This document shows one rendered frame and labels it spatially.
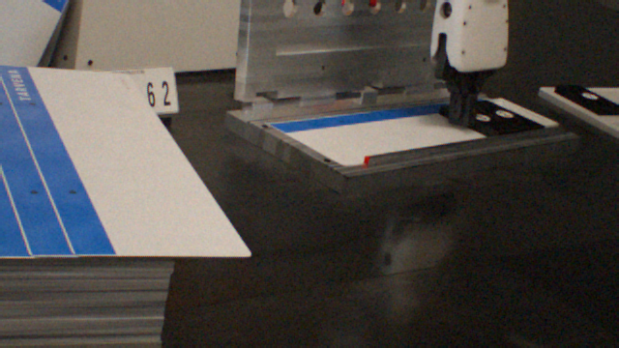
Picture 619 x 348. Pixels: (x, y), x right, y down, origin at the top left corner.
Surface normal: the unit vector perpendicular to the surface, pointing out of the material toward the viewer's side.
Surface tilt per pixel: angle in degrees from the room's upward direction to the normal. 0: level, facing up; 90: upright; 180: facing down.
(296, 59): 81
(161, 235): 0
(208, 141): 0
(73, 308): 90
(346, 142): 0
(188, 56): 90
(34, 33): 69
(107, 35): 90
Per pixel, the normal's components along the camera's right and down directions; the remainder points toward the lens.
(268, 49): 0.70, 0.23
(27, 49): -0.64, -0.24
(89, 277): 0.35, 0.40
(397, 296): 0.19, -0.91
